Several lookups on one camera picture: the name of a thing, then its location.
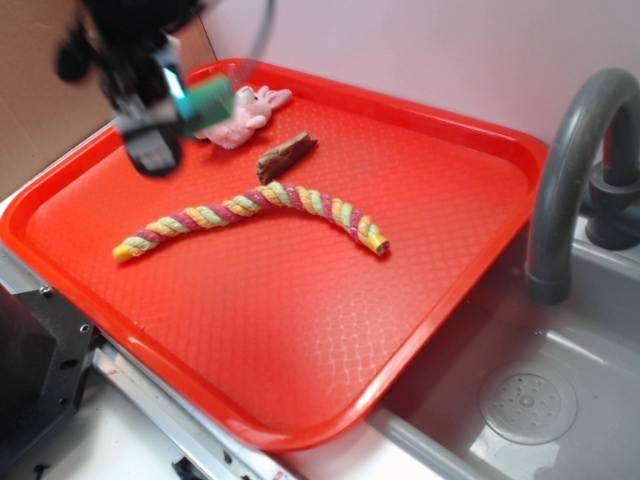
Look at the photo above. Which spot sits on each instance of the multicoloured twisted rope toy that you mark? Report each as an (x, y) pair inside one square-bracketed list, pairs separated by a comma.
[(339, 213)]

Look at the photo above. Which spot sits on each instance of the red plastic tray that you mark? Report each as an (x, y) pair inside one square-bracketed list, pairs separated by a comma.
[(281, 327)]

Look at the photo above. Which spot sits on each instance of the grey curved faucet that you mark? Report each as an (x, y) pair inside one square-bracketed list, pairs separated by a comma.
[(592, 169)]

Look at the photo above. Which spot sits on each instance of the pink plush bunny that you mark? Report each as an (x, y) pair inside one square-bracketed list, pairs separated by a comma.
[(253, 109)]

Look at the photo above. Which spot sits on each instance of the green rectangular block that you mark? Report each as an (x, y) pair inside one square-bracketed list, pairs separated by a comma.
[(207, 104)]

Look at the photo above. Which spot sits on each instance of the brown cardboard panel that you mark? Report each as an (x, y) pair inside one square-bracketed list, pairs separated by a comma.
[(42, 117)]

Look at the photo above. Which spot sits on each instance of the grey plastic sink basin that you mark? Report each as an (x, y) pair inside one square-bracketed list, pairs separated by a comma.
[(591, 340)]

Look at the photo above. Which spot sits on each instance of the round sink drain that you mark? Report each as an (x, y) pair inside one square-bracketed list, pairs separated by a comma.
[(528, 407)]

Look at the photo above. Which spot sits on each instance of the brown wood piece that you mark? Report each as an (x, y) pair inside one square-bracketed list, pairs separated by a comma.
[(277, 161)]

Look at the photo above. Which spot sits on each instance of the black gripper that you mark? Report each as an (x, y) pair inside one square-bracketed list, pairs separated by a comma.
[(129, 43)]

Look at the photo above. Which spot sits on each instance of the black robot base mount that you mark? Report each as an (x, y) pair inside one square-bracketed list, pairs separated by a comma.
[(46, 349)]

